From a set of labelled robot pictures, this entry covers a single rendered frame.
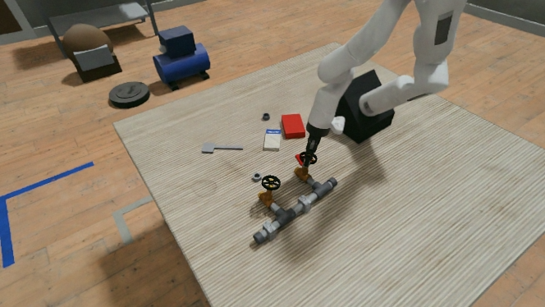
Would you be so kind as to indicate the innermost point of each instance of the red rectangular box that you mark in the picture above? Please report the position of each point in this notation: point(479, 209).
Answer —
point(293, 126)

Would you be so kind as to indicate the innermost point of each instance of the grey hex nut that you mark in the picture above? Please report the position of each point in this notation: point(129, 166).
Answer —
point(257, 179)

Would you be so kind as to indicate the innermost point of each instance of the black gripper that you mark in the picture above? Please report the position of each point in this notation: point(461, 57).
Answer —
point(315, 135)

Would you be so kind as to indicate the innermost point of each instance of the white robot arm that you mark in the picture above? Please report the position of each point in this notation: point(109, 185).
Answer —
point(433, 40)

